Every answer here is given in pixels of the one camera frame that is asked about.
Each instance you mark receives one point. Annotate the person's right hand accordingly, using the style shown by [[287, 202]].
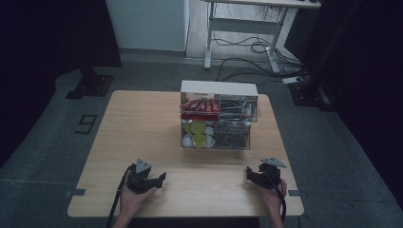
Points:
[[273, 198]]

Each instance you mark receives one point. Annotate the grey tape strip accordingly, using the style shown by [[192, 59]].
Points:
[[75, 192], [297, 193]]

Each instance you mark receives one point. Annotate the black stand base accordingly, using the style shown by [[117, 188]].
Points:
[[312, 95], [92, 85]]

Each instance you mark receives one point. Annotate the pile of green white capsules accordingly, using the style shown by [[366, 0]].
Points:
[[198, 134]]

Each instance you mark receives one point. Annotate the white cabinet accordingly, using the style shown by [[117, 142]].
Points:
[[149, 23]]

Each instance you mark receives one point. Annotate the white power strip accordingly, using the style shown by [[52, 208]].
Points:
[[292, 80]]

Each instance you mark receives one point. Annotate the pile of dark tea bags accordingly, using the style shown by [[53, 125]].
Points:
[[233, 136]]

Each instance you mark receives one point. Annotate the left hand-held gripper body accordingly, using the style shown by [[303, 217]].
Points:
[[139, 181]]

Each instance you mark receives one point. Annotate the clear organizer box white lid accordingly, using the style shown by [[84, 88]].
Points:
[[218, 88]]

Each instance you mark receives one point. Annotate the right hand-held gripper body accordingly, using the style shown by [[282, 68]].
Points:
[[270, 177]]

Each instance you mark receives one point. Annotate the white metal frame desk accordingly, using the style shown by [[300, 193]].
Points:
[[244, 26]]

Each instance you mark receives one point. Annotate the dark curtain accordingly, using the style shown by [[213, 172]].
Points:
[[364, 63], [47, 47]]

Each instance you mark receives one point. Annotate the pile of dark stick packets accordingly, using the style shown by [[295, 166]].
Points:
[[236, 109]]

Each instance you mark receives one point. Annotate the row of red sachets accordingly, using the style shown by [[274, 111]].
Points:
[[200, 107]]

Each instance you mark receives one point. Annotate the person's left hand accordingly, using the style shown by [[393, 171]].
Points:
[[133, 199]]

